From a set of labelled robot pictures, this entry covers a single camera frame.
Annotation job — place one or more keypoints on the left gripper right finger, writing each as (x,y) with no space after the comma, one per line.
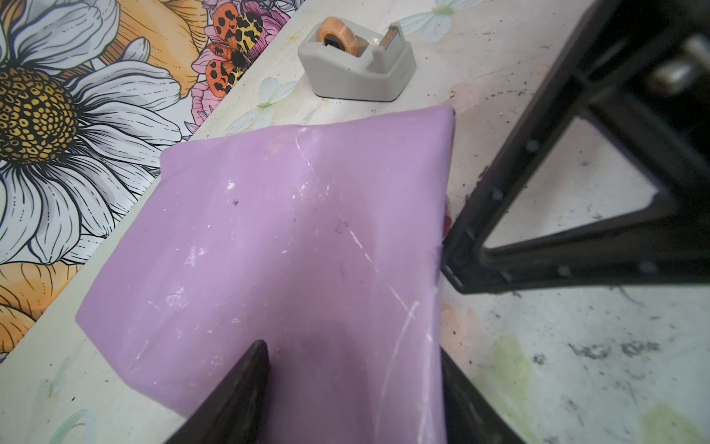
(470,419)

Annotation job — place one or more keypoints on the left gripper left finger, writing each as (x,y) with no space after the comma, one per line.
(233,412)

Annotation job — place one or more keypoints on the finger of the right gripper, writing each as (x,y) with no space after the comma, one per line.
(604,180)

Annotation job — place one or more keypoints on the pink wrapping paper sheet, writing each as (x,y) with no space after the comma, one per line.
(322,241)

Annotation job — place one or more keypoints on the white tape dispenser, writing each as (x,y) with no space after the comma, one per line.
(382,69)

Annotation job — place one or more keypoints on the orange clear tape roll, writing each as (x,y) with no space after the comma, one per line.
(335,32)

